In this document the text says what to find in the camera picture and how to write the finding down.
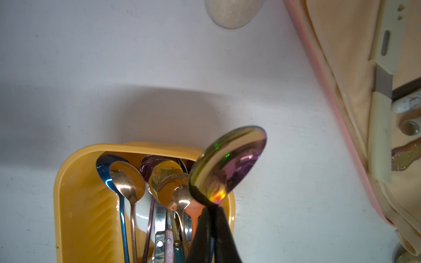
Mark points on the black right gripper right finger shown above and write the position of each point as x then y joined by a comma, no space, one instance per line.
225,248

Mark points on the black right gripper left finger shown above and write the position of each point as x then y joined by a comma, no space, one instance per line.
202,247

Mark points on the steel spoon patterned handle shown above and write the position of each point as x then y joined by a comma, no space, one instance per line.
160,231

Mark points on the copper spoon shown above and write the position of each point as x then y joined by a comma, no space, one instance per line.
131,186

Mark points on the yellow plastic storage box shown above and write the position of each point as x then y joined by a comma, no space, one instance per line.
87,224

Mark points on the blue metal spoon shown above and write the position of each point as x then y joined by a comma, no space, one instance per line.
103,164

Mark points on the pink handled steel spoon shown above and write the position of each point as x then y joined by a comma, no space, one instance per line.
168,247

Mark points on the orange plastic spoon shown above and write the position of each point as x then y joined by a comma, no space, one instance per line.
194,210

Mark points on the white ceramic spoon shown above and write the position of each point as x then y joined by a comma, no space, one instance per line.
142,211

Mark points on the gold spoon teal handle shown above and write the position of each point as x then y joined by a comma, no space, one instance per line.
164,170

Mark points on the iridescent rainbow spoon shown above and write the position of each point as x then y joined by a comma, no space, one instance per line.
147,165

